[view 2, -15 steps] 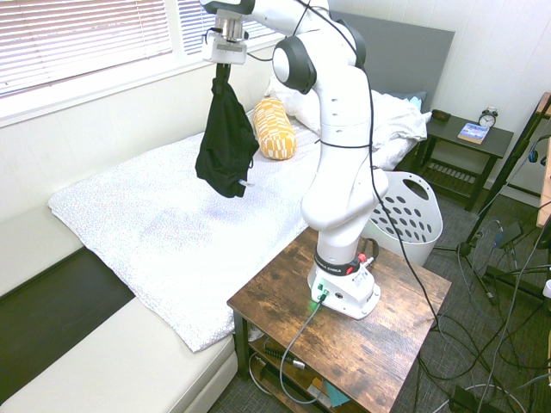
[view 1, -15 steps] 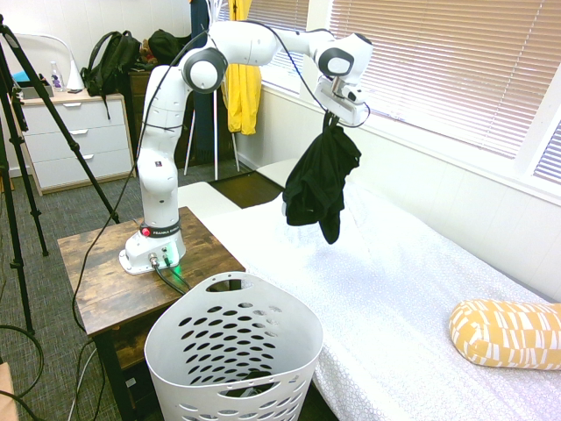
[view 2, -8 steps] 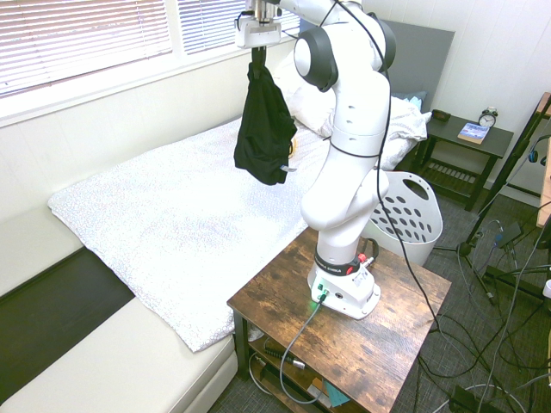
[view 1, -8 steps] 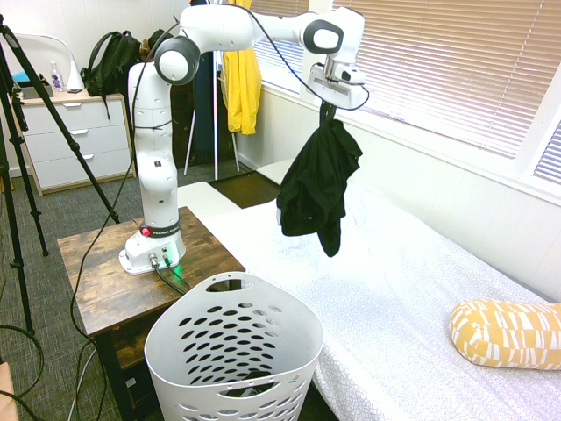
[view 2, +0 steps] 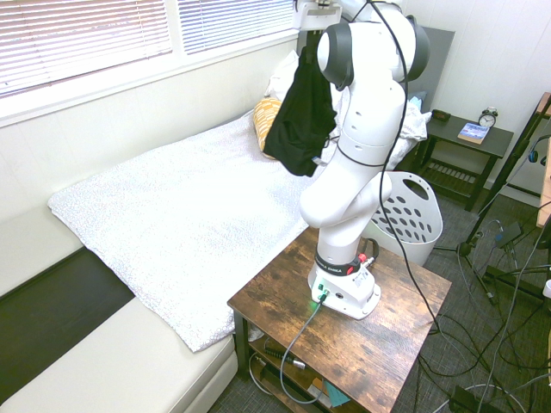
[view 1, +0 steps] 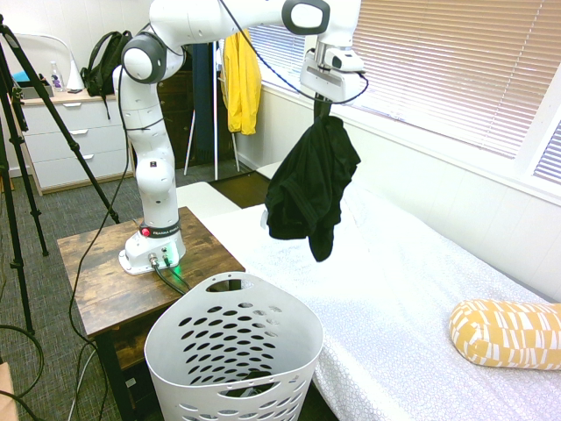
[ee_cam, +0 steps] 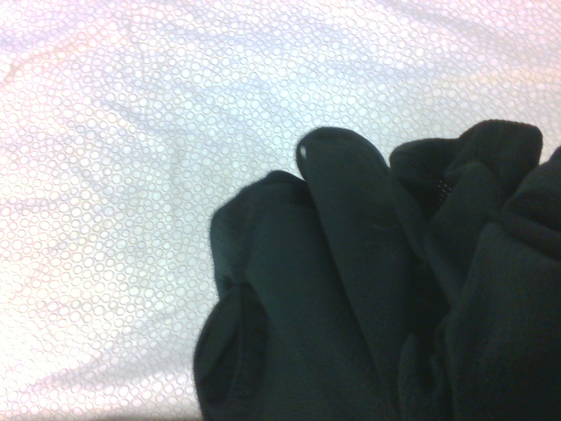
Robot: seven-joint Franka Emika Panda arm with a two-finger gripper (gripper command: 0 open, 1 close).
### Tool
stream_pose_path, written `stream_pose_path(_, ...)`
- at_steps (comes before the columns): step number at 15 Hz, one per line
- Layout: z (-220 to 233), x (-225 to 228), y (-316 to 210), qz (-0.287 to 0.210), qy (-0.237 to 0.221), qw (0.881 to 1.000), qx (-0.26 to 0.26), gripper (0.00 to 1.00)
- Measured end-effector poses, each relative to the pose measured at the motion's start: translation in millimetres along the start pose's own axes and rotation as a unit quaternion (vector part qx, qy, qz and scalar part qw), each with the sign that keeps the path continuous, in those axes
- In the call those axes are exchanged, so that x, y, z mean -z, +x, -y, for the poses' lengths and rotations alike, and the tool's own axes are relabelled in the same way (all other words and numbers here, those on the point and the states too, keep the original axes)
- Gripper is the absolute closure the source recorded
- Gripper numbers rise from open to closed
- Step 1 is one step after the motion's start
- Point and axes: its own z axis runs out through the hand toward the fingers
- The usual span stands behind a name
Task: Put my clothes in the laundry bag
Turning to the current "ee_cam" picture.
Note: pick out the white circle-patterned duvet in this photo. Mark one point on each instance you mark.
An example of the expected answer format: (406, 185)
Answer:
(131, 175)

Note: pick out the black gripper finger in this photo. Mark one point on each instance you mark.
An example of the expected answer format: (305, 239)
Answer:
(350, 210)

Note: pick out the black garment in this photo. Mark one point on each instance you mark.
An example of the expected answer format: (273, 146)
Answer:
(504, 285)

